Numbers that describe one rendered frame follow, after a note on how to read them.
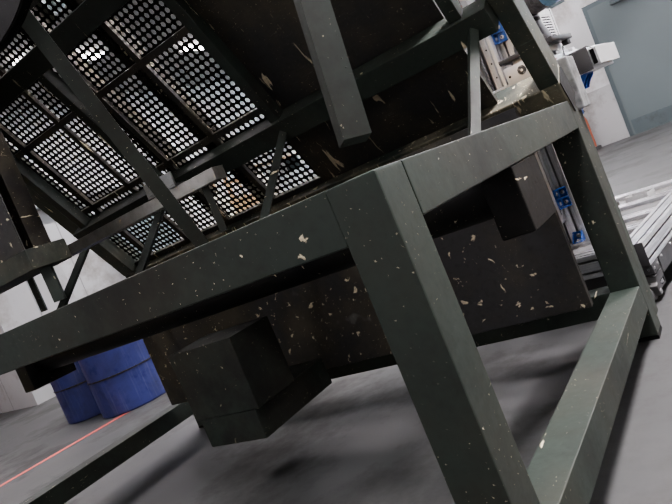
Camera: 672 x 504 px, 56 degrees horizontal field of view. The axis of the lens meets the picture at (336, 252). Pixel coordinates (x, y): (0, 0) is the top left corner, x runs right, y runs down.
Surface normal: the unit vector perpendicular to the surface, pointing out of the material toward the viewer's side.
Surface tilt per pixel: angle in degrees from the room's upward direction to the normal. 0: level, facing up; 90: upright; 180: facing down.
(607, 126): 90
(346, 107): 83
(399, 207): 90
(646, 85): 90
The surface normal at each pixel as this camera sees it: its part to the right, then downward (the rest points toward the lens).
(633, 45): -0.60, 0.30
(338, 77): 0.14, -0.13
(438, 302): 0.77, -0.29
